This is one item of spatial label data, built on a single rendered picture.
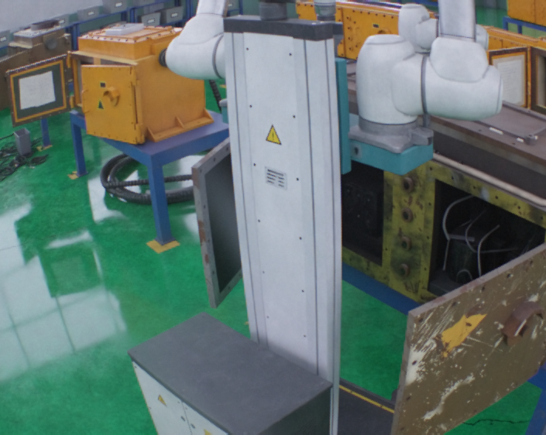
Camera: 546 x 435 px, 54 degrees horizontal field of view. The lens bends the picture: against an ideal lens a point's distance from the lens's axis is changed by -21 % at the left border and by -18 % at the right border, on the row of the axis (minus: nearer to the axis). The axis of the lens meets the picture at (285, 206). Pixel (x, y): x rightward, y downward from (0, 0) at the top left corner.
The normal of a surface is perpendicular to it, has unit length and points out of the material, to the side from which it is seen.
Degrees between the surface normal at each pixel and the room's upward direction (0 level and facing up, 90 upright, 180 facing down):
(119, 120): 90
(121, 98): 90
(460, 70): 77
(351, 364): 0
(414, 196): 90
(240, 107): 90
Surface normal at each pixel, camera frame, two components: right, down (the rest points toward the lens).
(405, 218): -0.79, 0.31
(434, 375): 0.45, 0.37
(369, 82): -0.63, 0.35
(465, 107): -0.25, 0.75
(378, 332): -0.05, -0.90
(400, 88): -0.30, 0.41
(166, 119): 0.64, 0.31
